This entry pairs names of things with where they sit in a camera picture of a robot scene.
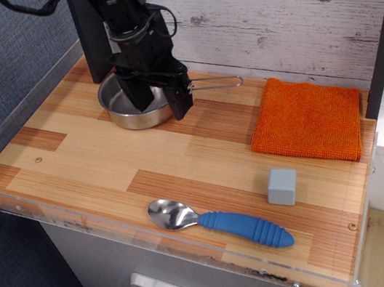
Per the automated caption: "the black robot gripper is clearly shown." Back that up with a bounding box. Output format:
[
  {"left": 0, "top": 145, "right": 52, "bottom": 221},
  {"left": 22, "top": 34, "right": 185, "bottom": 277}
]
[{"left": 108, "top": 7, "right": 193, "bottom": 121}]

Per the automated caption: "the silver steel pan with handle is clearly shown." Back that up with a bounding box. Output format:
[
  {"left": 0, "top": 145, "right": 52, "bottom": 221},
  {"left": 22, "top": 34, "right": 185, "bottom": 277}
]
[{"left": 98, "top": 73, "right": 244, "bottom": 130}]

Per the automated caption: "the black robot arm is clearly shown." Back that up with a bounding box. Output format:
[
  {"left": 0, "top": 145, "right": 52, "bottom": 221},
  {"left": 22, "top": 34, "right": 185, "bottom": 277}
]
[{"left": 87, "top": 0, "right": 193, "bottom": 120}]

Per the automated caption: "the orange folded cloth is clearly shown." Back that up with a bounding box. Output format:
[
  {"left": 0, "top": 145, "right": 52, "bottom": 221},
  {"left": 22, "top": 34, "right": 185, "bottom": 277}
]
[{"left": 251, "top": 78, "right": 363, "bottom": 161}]

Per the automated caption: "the grey cube block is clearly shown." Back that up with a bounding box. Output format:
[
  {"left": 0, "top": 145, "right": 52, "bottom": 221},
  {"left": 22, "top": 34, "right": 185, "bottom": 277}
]
[{"left": 267, "top": 168, "right": 297, "bottom": 206}]

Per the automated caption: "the clear acrylic table guard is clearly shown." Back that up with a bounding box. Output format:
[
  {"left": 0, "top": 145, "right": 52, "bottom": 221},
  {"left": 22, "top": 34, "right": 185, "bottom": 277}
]
[{"left": 0, "top": 44, "right": 376, "bottom": 287}]

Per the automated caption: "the dark grey left post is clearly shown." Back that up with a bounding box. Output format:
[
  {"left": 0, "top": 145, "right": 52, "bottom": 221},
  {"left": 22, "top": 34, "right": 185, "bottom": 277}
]
[{"left": 66, "top": 0, "right": 113, "bottom": 84}]

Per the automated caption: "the spoon with blue handle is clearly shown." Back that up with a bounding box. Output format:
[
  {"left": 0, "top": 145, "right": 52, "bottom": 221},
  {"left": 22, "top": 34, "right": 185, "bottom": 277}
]
[{"left": 147, "top": 199, "right": 295, "bottom": 248}]

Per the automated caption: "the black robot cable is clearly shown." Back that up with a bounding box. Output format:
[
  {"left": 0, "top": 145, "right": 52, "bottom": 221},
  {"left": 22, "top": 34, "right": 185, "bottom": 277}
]
[{"left": 0, "top": 0, "right": 70, "bottom": 24}]

